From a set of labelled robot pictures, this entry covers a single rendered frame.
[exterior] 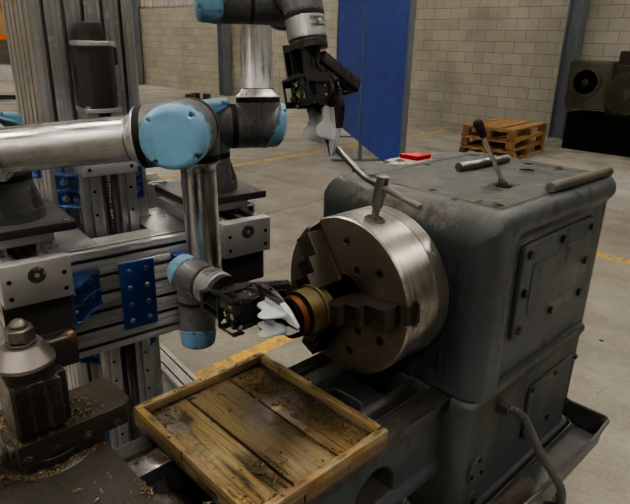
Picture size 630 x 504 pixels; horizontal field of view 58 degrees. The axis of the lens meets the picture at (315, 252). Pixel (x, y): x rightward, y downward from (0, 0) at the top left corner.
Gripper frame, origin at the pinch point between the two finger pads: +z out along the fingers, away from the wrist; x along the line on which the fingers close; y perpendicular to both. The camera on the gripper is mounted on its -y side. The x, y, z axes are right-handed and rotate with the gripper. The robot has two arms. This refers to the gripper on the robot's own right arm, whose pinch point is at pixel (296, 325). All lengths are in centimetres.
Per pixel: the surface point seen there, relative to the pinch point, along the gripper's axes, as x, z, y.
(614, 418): -109, 1, -186
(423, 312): 0.8, 12.1, -19.4
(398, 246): 12.0, 6.3, -18.3
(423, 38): 54, -719, -966
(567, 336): -22, 16, -75
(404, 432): -22.4, 13.1, -15.5
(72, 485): -11.2, -0.5, 39.5
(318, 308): 1.8, 0.3, -4.7
